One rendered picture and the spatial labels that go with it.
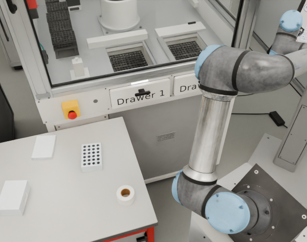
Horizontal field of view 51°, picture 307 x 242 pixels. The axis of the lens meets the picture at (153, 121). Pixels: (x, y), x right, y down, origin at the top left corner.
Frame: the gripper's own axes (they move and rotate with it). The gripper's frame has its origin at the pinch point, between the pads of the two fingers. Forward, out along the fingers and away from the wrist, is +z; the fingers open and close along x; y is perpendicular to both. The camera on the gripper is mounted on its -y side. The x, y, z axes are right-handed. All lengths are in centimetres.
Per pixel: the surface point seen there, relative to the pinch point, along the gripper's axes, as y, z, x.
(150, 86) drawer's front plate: -55, -19, 28
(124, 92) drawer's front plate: -64, -25, 33
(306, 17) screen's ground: 17.5, 11.8, 2.9
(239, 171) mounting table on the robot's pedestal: -52, -21, -27
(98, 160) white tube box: -89, -40, 16
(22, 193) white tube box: -111, -63, 22
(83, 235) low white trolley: -102, -61, -6
